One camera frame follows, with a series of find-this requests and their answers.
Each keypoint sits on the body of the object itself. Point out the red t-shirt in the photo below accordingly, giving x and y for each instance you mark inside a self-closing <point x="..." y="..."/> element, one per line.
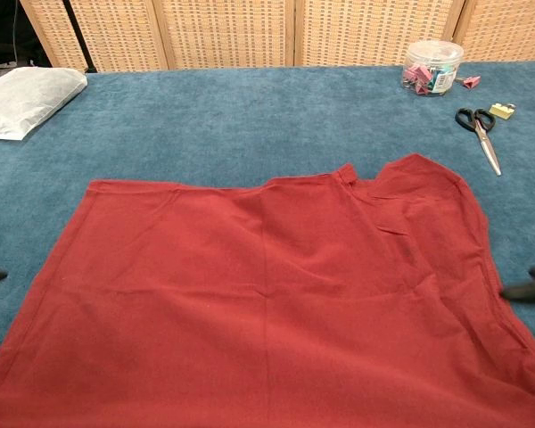
<point x="249" y="312"/>

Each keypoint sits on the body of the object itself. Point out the plain white frosted bag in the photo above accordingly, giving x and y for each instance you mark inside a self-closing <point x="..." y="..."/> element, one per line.
<point x="22" y="102"/>

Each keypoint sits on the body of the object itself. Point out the pink binder clip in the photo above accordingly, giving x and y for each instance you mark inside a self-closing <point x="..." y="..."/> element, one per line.
<point x="472" y="82"/>

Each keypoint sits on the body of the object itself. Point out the clear jar of binder clips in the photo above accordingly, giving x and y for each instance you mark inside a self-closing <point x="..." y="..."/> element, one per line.
<point x="432" y="62"/>

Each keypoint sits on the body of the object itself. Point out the blue carpet table cover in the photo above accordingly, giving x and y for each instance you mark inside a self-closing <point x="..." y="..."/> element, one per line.
<point x="205" y="125"/>

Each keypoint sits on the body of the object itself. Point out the wicker folding screen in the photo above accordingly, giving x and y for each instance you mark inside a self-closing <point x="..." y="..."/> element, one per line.
<point x="227" y="31"/>

